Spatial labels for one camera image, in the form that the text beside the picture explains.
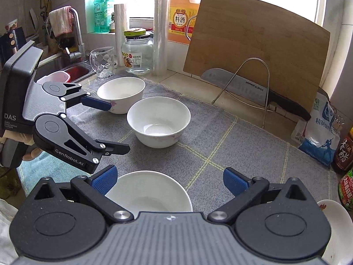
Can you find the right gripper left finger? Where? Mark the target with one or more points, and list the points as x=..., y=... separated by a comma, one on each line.
x=91, y=191

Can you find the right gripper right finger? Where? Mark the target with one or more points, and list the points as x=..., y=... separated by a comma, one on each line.
x=247, y=193

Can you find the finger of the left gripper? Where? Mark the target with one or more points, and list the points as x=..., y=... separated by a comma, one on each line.
x=73, y=94
x=60, y=137

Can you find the large white floral bowl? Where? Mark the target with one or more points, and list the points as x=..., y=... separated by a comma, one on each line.
x=149, y=191

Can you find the white bowl pink flowers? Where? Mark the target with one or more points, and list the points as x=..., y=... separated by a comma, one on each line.
x=122, y=93

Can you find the plain white small bowl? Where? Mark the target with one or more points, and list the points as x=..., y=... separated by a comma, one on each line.
x=158, y=122

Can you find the chrome kitchen faucet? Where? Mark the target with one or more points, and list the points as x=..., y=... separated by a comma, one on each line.
x=80, y=54

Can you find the gloved left hand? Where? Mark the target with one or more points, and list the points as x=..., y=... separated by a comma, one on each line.
x=23, y=138

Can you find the red basin in sink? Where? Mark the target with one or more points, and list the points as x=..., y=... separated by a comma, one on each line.
x=65, y=76

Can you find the teal towel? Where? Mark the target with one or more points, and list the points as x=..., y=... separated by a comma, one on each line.
x=45, y=165

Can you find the clear glass mug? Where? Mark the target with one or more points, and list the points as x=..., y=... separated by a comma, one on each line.
x=102, y=61

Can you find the grey checked table mat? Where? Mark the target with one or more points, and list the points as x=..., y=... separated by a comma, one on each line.
x=213, y=141

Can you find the pink dish cloth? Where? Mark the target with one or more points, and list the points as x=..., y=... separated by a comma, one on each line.
x=61, y=21

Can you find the glass jar yellow-green lid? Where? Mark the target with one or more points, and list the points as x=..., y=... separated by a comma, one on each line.
x=137, y=51

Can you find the green dish soap bottle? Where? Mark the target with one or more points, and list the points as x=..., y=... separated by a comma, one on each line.
x=101, y=22

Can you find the short plastic wrap roll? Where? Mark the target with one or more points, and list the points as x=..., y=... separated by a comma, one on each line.
x=121, y=24

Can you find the blue white salt bag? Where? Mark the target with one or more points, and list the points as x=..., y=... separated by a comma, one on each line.
x=318, y=136

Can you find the green lid sauce jar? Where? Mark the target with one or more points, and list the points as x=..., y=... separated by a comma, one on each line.
x=345, y=190

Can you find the dark vinegar bottle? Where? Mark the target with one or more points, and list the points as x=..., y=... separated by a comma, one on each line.
x=343, y=155

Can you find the tall plastic bag roll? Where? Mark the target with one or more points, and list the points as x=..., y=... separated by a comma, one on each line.
x=160, y=32

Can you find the white floral plate stack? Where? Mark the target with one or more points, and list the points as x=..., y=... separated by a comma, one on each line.
x=339, y=248

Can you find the metal binder clips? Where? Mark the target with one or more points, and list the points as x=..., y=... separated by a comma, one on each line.
x=337, y=121

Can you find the bamboo cutting board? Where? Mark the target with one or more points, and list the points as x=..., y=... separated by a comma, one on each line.
x=264, y=43

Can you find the orange cooking wine jug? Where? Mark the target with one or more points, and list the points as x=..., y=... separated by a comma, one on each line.
x=180, y=20

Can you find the steel wire rack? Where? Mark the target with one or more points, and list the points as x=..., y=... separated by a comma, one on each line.
x=234, y=84

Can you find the steel cleaver black handle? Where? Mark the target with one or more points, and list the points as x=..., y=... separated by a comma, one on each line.
x=288, y=105

